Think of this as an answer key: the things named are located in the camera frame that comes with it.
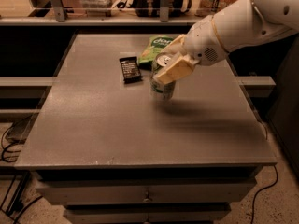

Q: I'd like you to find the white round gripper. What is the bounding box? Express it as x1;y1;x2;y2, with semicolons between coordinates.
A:
153;15;228;85

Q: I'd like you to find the silver green 7up can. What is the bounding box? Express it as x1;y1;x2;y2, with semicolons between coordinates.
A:
149;52;176;101

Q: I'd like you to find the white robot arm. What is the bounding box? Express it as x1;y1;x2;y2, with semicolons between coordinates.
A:
153;0;299;84

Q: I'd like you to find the black rxbar chocolate bar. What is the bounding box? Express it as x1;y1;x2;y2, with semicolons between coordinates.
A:
119;57;142;84

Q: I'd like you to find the green dang chips bag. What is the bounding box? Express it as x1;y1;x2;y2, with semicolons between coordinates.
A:
138;35;173;70

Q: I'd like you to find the black backpack on shelf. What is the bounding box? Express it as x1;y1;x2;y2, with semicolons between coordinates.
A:
117;0;192;17

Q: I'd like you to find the grey drawer cabinet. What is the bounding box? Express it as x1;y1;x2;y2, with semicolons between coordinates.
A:
16;34;276;224

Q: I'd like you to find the round metal drawer knob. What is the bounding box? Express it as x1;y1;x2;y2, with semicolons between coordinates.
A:
143;192;152;203

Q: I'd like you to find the grey metal shelf rail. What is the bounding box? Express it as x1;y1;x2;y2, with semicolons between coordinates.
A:
0;0;200;27

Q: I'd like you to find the black floor cable right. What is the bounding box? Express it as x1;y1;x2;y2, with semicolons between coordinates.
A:
249;164;278;224

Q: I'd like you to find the black floor cables left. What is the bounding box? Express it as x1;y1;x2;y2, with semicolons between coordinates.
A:
0;115;43;224

